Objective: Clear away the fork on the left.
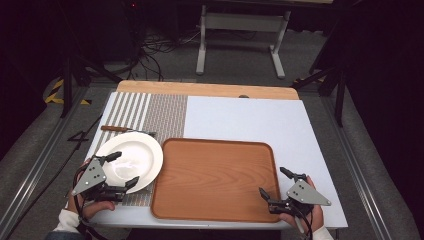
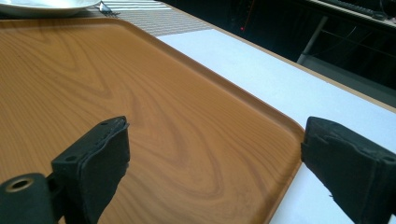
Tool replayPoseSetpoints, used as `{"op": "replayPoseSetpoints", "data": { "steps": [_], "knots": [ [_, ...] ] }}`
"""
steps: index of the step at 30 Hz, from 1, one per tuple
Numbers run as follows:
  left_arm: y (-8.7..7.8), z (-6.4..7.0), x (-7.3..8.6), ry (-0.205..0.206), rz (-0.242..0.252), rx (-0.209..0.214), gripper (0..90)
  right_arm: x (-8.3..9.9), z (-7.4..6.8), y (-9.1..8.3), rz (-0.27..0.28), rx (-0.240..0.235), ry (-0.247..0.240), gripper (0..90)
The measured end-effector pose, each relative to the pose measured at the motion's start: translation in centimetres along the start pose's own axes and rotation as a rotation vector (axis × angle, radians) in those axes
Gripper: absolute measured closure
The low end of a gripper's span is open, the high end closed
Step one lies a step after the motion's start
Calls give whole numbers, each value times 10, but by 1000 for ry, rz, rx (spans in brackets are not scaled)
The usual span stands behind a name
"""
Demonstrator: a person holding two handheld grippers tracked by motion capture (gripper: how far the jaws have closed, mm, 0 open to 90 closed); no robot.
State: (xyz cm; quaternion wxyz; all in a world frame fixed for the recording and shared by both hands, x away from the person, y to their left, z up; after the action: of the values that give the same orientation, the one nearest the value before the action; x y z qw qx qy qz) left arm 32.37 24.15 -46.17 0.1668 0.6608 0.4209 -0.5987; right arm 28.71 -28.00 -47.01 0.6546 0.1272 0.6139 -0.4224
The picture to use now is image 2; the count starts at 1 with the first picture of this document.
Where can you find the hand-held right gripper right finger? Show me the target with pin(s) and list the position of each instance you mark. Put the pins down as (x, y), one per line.
(351, 168)

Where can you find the striped placemat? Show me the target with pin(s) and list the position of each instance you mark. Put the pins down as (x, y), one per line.
(162, 17)

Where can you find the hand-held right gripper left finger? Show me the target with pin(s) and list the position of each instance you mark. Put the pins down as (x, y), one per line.
(96, 168)

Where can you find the metal stand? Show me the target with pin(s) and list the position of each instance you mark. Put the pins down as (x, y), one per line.
(314, 37)

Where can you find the metal fork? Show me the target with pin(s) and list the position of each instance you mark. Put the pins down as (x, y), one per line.
(107, 9)

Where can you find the dark keyboard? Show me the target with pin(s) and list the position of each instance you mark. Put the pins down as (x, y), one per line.
(355, 7)

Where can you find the white plate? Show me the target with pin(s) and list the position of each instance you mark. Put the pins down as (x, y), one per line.
(46, 6)

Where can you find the wood-grain serving tray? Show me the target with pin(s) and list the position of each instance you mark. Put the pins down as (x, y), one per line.
(174, 102)

